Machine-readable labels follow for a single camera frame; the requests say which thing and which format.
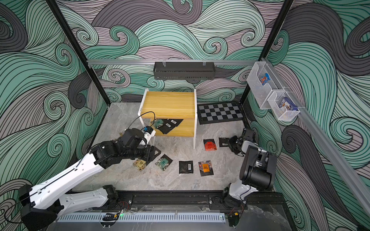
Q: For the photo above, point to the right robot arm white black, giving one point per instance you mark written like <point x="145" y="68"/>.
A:
<point x="257" y="172"/>

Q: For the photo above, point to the black tea bag barcode top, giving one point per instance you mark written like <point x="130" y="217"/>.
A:
<point x="186" y="167"/>

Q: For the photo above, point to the blue red item in bin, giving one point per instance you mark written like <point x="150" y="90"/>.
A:
<point x="264" y="78"/>

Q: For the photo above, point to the clear wall bin upper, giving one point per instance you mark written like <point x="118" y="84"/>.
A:
<point x="262" y="93"/>

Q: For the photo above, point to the green jasmine tea bag top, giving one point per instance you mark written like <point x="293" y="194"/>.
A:
<point x="164" y="162"/>

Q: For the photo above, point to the aluminium wall rail right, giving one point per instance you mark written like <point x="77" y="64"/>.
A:
<point x="328" y="145"/>

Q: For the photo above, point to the aluminium wall rail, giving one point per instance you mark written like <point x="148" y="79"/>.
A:
<point x="153" y="61"/>
<point x="328" y="145"/>

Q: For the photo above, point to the black wall tray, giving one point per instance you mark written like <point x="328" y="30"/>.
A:
<point x="184" y="71"/>

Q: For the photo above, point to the aluminium wall rail back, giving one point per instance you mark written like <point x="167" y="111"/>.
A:
<point x="153" y="61"/>

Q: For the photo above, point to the clear wall bin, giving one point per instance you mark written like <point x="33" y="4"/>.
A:
<point x="262" y="93"/>
<point x="281" y="114"/>

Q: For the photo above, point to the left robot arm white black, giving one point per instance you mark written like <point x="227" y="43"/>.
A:
<point x="43" y="203"/>

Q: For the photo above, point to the white slotted cable duct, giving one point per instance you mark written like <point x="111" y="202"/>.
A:
<point x="148" y="217"/>

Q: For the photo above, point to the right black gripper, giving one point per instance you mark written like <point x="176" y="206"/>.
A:
<point x="233" y="141"/>

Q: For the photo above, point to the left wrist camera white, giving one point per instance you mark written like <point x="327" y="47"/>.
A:
<point x="149" y="133"/>

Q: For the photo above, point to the red tea bag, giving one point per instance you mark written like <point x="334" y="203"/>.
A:
<point x="209" y="145"/>

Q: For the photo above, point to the checkerboard calibration mat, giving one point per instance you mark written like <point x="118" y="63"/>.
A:
<point x="219" y="112"/>

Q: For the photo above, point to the clear wall bin lower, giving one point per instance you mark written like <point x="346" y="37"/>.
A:
<point x="281" y="114"/>

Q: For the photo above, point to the black orange tea bag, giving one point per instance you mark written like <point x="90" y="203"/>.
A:
<point x="205" y="168"/>

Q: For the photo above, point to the green jasmine tea bag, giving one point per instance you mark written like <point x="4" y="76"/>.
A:
<point x="164" y="162"/>
<point x="157" y="123"/>

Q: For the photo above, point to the yellow oolong tea bag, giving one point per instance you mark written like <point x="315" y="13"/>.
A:
<point x="139" y="164"/>

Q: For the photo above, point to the blue white packet in bin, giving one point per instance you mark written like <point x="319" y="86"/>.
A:
<point x="288" y="104"/>

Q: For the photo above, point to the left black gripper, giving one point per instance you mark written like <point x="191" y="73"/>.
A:
<point x="152" y="148"/>

